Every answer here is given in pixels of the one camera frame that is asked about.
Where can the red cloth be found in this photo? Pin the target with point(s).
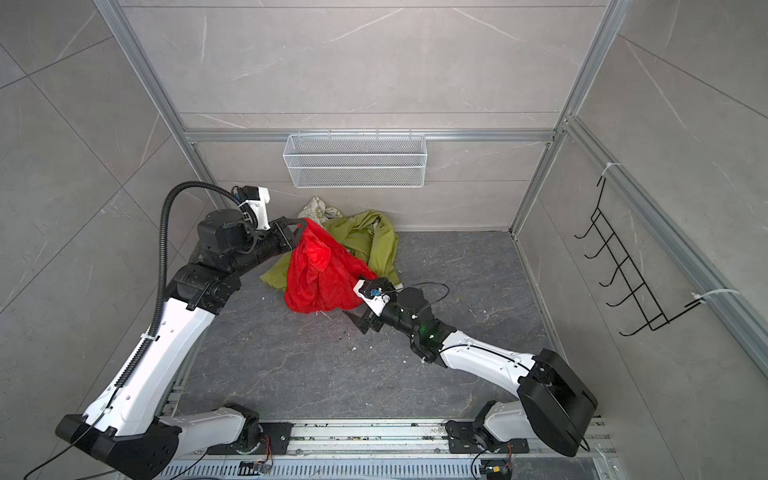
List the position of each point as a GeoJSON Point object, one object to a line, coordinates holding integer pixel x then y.
{"type": "Point", "coordinates": [322, 274]}

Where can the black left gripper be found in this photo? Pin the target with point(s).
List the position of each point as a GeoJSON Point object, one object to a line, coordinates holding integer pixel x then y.
{"type": "Point", "coordinates": [283, 239]}

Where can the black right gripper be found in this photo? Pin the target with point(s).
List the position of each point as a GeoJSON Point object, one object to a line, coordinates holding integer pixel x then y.
{"type": "Point", "coordinates": [370, 318]}

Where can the white wire mesh basket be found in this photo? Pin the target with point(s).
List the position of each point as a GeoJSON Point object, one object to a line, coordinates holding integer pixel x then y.
{"type": "Point", "coordinates": [360, 160]}

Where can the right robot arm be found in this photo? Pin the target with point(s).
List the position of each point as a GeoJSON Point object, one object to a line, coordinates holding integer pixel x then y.
{"type": "Point", "coordinates": [551, 402]}

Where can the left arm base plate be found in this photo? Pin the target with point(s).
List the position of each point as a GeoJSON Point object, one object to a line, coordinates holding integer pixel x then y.
{"type": "Point", "coordinates": [275, 435]}

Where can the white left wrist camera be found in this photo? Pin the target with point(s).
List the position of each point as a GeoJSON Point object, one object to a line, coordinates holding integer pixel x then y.
{"type": "Point", "coordinates": [253, 201]}

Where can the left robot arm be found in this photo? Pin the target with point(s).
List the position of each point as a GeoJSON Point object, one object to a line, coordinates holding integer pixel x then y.
{"type": "Point", "coordinates": [122, 427]}

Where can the green cloth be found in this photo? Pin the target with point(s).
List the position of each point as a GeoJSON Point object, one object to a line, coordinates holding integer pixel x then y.
{"type": "Point", "coordinates": [371, 237]}

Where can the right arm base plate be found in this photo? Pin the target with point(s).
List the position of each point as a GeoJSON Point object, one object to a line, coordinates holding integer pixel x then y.
{"type": "Point", "coordinates": [464, 438]}

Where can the black wire hook rack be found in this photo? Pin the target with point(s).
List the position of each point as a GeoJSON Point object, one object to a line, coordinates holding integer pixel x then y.
{"type": "Point", "coordinates": [626, 272]}

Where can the white patterned cloth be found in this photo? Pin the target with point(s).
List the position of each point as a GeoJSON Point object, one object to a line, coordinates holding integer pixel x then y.
{"type": "Point", "coordinates": [319, 212]}

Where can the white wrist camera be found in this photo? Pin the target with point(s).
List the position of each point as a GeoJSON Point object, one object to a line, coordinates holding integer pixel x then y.
{"type": "Point", "coordinates": [375, 293]}
{"type": "Point", "coordinates": [253, 201]}

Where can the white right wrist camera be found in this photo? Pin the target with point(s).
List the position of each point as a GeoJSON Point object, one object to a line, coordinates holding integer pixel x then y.
{"type": "Point", "coordinates": [375, 293]}

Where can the aluminium rail at front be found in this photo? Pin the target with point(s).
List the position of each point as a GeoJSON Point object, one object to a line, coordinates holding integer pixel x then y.
{"type": "Point", "coordinates": [398, 449]}

